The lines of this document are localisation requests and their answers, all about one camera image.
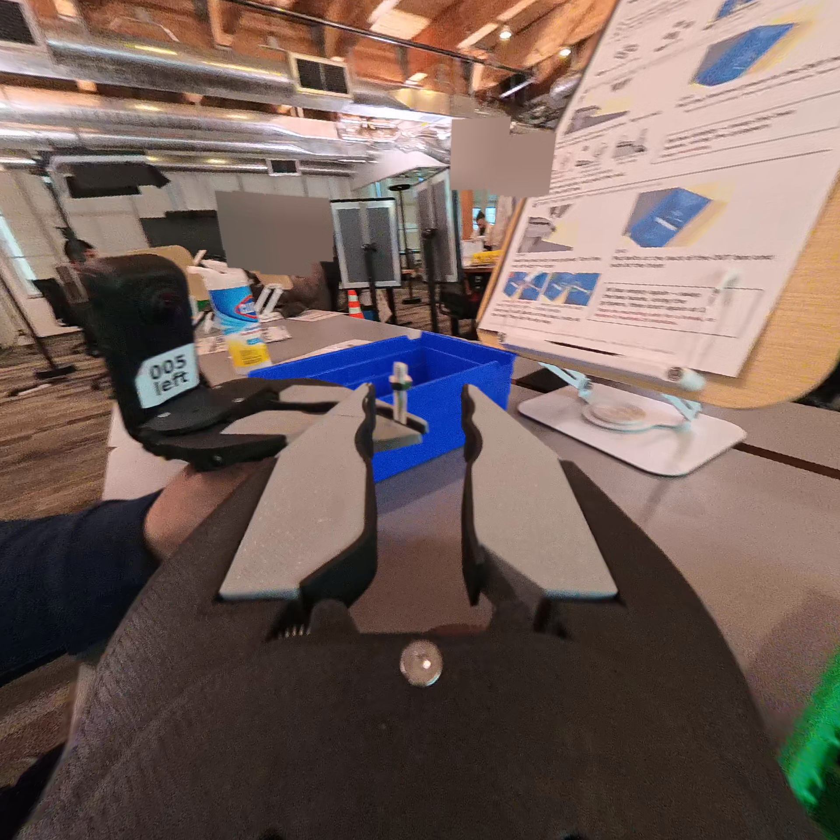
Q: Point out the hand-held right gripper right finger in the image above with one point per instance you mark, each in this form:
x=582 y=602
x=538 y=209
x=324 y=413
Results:
x=538 y=512

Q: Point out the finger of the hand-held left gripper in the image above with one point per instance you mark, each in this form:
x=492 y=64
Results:
x=397 y=436
x=315 y=395

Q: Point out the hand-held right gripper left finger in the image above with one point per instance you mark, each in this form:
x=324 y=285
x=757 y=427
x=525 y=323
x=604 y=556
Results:
x=302 y=512

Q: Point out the silver hex bolt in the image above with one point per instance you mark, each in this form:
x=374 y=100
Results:
x=400 y=387

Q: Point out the blue plastic bin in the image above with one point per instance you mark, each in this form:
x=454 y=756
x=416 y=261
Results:
x=459 y=394

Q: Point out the green plastic bin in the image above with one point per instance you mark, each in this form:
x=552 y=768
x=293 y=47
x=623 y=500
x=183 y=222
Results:
x=817 y=741

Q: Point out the person's left forearm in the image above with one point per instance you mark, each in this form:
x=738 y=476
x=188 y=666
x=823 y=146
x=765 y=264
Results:
x=65 y=577

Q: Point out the person's left hand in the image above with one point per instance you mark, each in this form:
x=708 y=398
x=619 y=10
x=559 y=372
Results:
x=197 y=502

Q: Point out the white paper sheet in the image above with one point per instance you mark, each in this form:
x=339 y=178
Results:
x=341 y=346
x=321 y=315

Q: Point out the tan board on white stand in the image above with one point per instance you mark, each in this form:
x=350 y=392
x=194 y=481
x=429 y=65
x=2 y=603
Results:
x=167 y=253

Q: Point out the printed brochure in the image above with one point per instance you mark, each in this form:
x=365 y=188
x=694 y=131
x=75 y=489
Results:
x=279 y=333

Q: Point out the black patterned printed sheet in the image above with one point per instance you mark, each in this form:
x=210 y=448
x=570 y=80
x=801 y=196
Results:
x=213 y=342

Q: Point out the black display screen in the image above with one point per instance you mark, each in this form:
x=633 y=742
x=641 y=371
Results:
x=177 y=236

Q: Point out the orange traffic cone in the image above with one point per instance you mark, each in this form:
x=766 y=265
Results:
x=354 y=308

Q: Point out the disinfectant wipes canister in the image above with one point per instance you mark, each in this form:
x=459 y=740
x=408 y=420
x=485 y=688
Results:
x=239 y=321

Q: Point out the black studio light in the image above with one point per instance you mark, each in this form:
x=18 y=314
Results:
x=111 y=178

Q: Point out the black office chair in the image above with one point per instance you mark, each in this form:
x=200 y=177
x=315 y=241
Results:
x=459 y=298

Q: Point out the white framed grey panel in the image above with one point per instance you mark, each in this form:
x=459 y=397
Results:
x=446 y=229
x=367 y=243

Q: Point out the yellow boxes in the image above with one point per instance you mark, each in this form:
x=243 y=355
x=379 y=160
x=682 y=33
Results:
x=485 y=259

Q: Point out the small white air vent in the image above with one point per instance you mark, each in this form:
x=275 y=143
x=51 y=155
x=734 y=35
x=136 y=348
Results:
x=283 y=165

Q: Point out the wooden display board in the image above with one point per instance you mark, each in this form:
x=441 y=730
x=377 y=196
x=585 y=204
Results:
x=800 y=341

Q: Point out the large white air vent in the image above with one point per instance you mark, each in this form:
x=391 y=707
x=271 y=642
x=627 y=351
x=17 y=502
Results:
x=16 y=23

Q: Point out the printed instruction sheet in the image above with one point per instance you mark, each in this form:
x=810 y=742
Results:
x=656 y=197

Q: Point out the white frame stand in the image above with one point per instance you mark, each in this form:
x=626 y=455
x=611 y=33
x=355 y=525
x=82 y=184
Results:
x=266 y=302

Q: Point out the silver ventilation duct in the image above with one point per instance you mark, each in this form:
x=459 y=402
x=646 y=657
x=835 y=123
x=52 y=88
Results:
x=164 y=128
x=164 y=59

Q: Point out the wooden support post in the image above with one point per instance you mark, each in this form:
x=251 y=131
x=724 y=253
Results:
x=466 y=216

